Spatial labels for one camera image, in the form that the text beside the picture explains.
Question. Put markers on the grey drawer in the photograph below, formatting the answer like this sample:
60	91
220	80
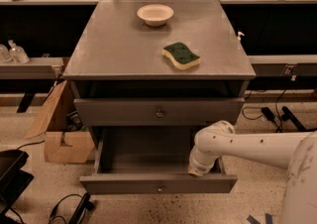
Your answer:
151	160
157	111

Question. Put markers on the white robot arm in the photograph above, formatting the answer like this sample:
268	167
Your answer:
296	152

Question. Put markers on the clear bottle at edge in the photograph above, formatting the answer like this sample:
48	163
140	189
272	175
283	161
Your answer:
4	53

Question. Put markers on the blue floor tape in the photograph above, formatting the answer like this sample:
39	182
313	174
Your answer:
261	219

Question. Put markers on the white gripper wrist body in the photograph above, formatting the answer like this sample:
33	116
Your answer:
200	166

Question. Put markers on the black tray stack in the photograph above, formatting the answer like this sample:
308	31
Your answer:
13	180

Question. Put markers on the white bowl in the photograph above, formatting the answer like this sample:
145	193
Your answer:
155	15

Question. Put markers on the black power adapter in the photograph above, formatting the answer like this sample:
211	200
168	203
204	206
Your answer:
269	115

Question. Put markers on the grey top drawer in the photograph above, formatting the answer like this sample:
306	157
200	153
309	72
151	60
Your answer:
157	111

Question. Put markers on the grey metal shelf rail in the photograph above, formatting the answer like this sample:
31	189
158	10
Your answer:
36	68

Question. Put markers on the white pump bottle top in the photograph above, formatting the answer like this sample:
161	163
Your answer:
240	35

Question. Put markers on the clear sanitizer bottle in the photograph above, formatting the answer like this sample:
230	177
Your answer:
17	53

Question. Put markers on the green yellow sponge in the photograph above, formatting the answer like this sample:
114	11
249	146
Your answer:
181	56

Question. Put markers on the grey drawer cabinet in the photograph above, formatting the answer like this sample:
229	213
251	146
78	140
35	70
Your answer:
120	56

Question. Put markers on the black tool with cable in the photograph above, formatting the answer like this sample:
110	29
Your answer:
84	205

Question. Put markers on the cardboard box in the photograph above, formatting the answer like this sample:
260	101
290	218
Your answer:
61	146

